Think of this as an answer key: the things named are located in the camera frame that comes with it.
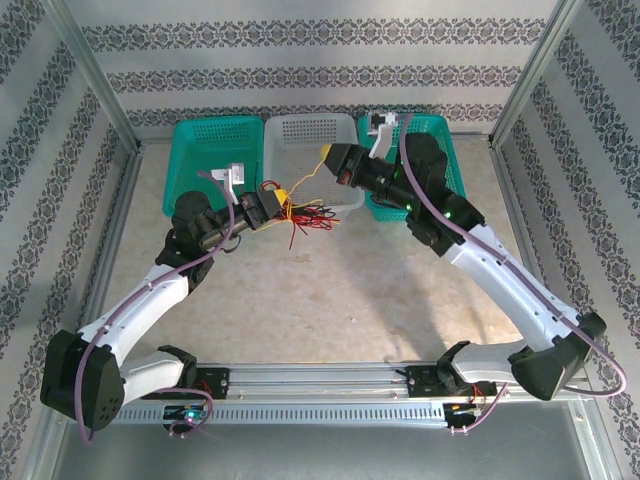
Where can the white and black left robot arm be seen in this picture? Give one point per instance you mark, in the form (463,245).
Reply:
(145,300)

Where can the white plastic basket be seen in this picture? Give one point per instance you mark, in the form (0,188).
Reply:
(310,135)

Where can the teal plastic basket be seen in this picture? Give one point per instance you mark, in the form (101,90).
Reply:
(452,165)
(200,150)

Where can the small circuit board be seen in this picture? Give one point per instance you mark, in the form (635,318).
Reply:
(462,409)
(187,414)

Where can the grey metal sheet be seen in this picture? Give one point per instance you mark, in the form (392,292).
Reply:
(325,452)

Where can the aluminium side rail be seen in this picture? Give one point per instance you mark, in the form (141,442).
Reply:
(520,220)
(117,215)

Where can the aluminium frame post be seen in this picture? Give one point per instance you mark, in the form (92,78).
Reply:
(535,70)
(95,75)

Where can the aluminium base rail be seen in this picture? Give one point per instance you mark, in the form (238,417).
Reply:
(320,380)

